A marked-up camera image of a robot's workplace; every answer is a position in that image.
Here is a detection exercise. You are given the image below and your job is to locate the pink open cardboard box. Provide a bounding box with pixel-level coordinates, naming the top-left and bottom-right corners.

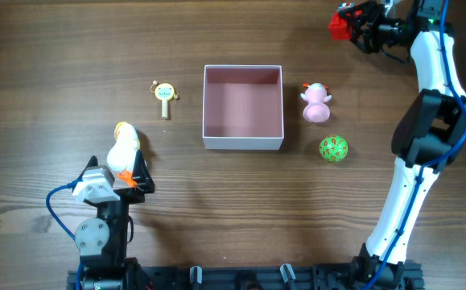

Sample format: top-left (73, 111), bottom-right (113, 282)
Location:
top-left (202, 64), bottom-right (284, 151)

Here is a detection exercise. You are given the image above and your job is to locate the yellow wooden rattle toy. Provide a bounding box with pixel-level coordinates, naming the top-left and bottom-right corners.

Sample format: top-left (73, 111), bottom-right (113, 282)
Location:
top-left (151, 81), bottom-right (179, 120)

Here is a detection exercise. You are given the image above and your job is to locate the left blue cable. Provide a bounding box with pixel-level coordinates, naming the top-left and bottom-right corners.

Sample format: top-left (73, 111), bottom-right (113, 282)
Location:
top-left (45, 180), bottom-right (85, 290)

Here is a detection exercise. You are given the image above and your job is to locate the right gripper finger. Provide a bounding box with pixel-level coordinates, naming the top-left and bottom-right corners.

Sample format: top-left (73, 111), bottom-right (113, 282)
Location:
top-left (339, 1), bottom-right (377, 24)
top-left (350, 28), bottom-right (380, 54)

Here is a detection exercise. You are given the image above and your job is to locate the white yellow duck plush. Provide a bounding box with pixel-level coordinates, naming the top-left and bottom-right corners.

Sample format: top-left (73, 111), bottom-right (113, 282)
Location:
top-left (107, 122), bottom-right (140, 187)

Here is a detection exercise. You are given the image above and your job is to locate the pink pig toy figure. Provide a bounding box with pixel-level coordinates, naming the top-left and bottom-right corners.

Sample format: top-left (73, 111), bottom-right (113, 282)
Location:
top-left (300, 83), bottom-right (332, 123)

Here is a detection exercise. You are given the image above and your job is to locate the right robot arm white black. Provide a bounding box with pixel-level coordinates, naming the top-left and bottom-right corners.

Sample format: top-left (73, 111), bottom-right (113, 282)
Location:
top-left (335, 0), bottom-right (466, 289)

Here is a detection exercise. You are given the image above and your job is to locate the red toy fire truck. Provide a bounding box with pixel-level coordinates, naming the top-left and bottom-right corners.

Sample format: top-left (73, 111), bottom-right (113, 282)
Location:
top-left (328, 2), bottom-right (354, 40)

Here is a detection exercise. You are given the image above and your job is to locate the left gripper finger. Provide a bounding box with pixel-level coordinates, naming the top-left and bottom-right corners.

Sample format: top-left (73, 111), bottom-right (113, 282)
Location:
top-left (131, 150), bottom-right (152, 189)
top-left (76, 155), bottom-right (98, 181)

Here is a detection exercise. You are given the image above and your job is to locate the green numbered ball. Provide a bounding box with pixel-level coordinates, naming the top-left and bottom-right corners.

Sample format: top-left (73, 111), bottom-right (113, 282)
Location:
top-left (319, 135), bottom-right (348, 162)

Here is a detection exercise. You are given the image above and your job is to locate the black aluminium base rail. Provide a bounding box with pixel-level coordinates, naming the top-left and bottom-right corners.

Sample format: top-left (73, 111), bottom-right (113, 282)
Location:
top-left (66, 263), bottom-right (425, 290)

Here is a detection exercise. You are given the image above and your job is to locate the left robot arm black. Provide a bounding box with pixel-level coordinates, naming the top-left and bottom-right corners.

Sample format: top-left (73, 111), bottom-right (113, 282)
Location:
top-left (72, 150), bottom-right (155, 289)

